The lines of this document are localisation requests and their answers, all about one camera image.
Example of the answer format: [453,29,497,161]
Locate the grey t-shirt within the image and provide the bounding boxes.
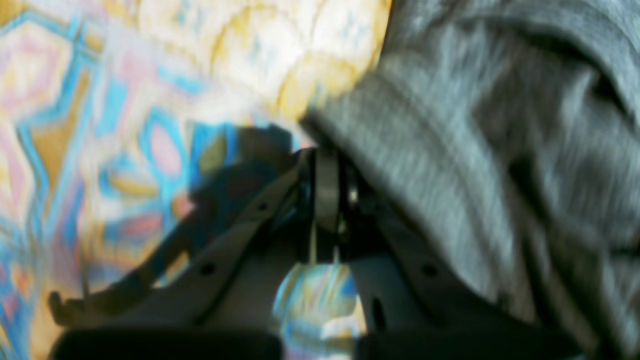
[307,0,640,360]

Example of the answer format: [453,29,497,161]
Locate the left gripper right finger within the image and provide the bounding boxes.
[318,149,585,360]

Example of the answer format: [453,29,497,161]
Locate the patterned colourful tablecloth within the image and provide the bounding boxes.
[1,0,393,360]

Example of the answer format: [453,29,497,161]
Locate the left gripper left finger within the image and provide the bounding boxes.
[49,149,316,360]

